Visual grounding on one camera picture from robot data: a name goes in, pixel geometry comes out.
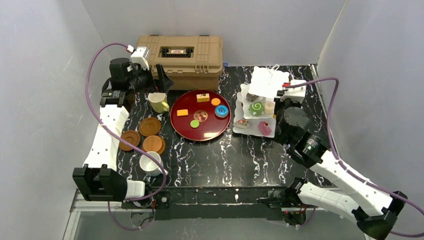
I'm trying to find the white round cake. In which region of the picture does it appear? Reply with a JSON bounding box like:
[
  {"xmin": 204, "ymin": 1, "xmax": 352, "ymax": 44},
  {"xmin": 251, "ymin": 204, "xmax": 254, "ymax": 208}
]
[{"xmin": 263, "ymin": 101, "xmax": 276, "ymax": 115}]

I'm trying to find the pink rectangular cake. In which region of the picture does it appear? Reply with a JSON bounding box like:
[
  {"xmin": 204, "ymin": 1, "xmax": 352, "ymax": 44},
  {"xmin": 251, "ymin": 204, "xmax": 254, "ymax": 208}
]
[{"xmin": 258, "ymin": 121, "xmax": 272, "ymax": 136}]

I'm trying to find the white three-tier cake stand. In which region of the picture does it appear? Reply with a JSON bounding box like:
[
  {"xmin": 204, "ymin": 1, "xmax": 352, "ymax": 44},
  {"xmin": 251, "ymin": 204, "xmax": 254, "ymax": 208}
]
[{"xmin": 232, "ymin": 65, "xmax": 290, "ymax": 138}]

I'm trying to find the white triangular cake slice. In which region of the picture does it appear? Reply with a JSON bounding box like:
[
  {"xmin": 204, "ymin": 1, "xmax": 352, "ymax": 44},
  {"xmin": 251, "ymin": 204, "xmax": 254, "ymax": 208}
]
[{"xmin": 233, "ymin": 118, "xmax": 250, "ymax": 129}]

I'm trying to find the green round macaron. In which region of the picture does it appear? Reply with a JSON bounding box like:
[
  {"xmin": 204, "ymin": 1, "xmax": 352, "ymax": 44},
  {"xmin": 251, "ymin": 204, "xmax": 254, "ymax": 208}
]
[{"xmin": 190, "ymin": 119, "xmax": 200, "ymax": 129}]

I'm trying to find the blue frosted donut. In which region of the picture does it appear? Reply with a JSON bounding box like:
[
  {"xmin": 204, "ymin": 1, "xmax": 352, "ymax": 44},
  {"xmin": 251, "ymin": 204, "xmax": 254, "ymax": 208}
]
[{"xmin": 214, "ymin": 104, "xmax": 230, "ymax": 118}]

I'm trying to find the orange square cake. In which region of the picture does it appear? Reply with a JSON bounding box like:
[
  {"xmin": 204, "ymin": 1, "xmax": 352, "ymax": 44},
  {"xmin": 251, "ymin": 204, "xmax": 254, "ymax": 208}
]
[{"xmin": 176, "ymin": 109, "xmax": 189, "ymax": 117}]

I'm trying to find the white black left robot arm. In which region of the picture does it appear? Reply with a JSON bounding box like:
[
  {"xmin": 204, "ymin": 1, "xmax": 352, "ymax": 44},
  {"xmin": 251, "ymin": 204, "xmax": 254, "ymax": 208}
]
[{"xmin": 72, "ymin": 57, "xmax": 174, "ymax": 202}]

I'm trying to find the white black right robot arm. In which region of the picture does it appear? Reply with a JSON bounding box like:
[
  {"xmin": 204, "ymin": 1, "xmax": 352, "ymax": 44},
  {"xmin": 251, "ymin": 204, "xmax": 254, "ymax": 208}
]
[{"xmin": 275, "ymin": 98, "xmax": 405, "ymax": 240}]

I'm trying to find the pale yellow mug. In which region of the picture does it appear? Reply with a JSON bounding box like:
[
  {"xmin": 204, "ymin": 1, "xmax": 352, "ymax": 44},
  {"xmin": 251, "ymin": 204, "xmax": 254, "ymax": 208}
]
[{"xmin": 147, "ymin": 92, "xmax": 170, "ymax": 114}]

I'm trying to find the tan plastic toolbox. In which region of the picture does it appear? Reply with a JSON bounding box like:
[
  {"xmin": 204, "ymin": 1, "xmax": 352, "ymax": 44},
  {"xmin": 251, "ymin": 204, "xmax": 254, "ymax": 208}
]
[{"xmin": 137, "ymin": 35, "xmax": 223, "ymax": 92}]

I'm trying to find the yellow rectangular cake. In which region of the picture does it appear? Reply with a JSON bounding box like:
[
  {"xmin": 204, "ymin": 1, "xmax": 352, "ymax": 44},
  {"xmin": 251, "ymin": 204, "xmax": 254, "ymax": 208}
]
[{"xmin": 196, "ymin": 93, "xmax": 210, "ymax": 103}]

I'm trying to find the brown wooden coaster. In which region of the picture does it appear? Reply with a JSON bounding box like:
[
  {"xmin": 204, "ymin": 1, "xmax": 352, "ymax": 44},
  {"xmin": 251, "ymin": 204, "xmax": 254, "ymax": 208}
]
[{"xmin": 138, "ymin": 117, "xmax": 162, "ymax": 137}]

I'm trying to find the orange round cookie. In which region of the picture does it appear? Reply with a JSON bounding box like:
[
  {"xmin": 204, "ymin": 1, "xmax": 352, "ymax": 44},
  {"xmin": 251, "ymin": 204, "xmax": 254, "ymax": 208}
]
[{"xmin": 210, "ymin": 97, "xmax": 221, "ymax": 106}]

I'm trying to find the dark brown coaster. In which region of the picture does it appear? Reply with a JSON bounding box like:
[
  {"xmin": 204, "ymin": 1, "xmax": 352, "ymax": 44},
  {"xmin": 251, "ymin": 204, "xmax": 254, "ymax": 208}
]
[{"xmin": 118, "ymin": 130, "xmax": 141, "ymax": 152}]

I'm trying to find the light wooden coaster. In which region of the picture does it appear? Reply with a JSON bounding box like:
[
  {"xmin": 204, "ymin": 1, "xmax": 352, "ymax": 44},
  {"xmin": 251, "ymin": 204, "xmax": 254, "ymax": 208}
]
[{"xmin": 142, "ymin": 135, "xmax": 166, "ymax": 155}]

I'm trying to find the round red tray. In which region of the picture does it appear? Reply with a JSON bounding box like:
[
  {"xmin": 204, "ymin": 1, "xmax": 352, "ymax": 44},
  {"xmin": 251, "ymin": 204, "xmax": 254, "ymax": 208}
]
[{"xmin": 170, "ymin": 90, "xmax": 232, "ymax": 142}]

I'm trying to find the white mug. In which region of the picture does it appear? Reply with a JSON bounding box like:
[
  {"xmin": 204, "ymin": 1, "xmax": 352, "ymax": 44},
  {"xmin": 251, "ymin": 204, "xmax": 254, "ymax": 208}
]
[{"xmin": 139, "ymin": 151, "xmax": 164, "ymax": 177}]

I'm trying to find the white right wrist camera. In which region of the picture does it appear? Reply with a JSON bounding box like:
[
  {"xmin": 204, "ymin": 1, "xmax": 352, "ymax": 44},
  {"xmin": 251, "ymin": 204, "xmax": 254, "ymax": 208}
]
[{"xmin": 280, "ymin": 86, "xmax": 306, "ymax": 104}]

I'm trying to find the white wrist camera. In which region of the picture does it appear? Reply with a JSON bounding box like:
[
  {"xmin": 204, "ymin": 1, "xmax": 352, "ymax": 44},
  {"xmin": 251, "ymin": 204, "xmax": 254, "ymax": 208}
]
[
  {"xmin": 280, "ymin": 86, "xmax": 306, "ymax": 104},
  {"xmin": 126, "ymin": 45, "xmax": 150, "ymax": 70}
]

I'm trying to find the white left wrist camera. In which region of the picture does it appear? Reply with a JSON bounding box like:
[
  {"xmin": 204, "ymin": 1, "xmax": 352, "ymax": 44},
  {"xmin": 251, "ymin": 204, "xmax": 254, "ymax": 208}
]
[{"xmin": 126, "ymin": 45, "xmax": 150, "ymax": 70}]

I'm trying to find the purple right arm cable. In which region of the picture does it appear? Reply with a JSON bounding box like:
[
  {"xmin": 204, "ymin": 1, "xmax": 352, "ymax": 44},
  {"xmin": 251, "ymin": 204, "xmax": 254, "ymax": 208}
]
[{"xmin": 282, "ymin": 77, "xmax": 424, "ymax": 239}]

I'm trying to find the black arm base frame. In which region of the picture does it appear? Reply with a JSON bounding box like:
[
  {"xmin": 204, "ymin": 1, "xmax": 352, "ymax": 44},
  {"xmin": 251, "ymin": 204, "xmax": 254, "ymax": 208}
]
[{"xmin": 121, "ymin": 186, "xmax": 316, "ymax": 226}]

